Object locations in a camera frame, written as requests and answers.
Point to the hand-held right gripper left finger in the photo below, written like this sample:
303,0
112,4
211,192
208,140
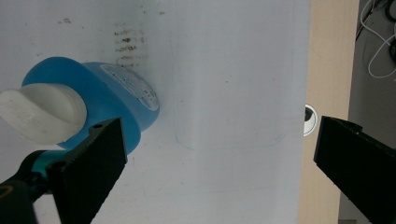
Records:
90,174

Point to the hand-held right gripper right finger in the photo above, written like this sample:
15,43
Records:
358,168

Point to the white bottle cap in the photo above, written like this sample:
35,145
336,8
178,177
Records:
40,115

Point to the blue plastic bottle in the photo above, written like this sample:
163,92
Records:
106,93

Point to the white table mat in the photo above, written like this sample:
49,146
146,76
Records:
218,93

